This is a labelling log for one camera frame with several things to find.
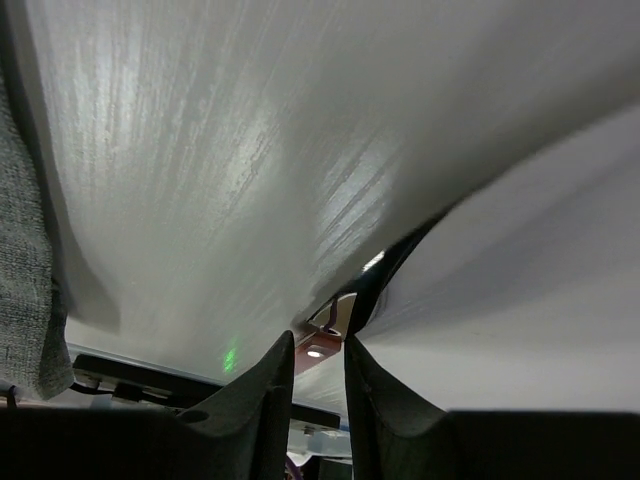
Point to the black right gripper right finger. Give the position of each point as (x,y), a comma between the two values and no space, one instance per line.
(397,434)

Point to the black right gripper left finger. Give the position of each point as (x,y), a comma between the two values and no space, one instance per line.
(240,432)

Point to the grey cloth napkin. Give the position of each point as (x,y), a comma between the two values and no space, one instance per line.
(34,353)

